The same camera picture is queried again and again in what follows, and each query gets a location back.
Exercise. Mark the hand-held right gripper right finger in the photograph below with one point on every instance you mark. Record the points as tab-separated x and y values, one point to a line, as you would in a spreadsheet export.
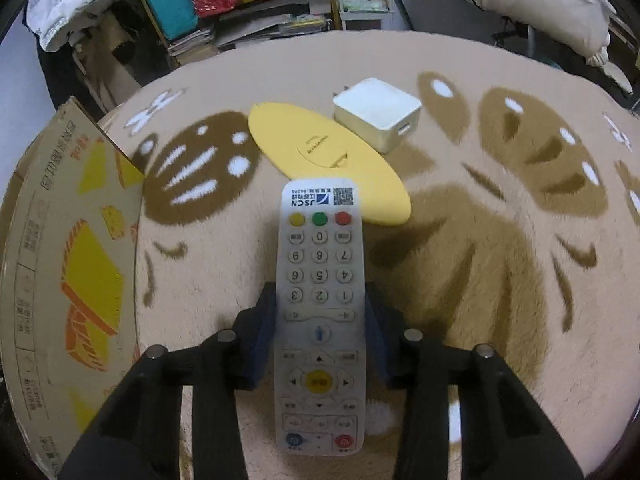
376	342

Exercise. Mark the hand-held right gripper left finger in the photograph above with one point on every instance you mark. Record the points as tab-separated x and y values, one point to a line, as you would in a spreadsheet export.
262	340

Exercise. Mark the white remote control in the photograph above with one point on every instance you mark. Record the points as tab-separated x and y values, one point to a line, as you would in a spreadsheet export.
320	285

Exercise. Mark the cardboard box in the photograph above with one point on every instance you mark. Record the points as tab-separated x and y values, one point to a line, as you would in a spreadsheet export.
50	260

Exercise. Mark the butterfly printed blanket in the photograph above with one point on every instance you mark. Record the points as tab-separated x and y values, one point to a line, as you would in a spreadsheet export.
500	260

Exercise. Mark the yellow oval case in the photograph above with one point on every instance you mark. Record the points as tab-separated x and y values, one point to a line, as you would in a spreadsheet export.
372	180

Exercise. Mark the white charger adapter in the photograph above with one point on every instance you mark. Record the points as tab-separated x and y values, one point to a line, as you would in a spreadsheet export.
375	105

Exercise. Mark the stack of books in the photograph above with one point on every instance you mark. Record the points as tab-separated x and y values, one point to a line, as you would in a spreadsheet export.
192	42

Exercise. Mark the pile of folders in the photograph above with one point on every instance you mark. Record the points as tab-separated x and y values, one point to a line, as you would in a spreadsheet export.
270	25

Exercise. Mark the teal bag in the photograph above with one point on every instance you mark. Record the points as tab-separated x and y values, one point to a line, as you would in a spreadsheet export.
172	7

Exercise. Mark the cream puffer jacket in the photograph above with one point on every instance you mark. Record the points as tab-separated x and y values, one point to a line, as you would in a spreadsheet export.
540	5

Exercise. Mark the white puffer jacket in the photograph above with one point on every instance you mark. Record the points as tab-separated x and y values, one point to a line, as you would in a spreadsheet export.
75	5

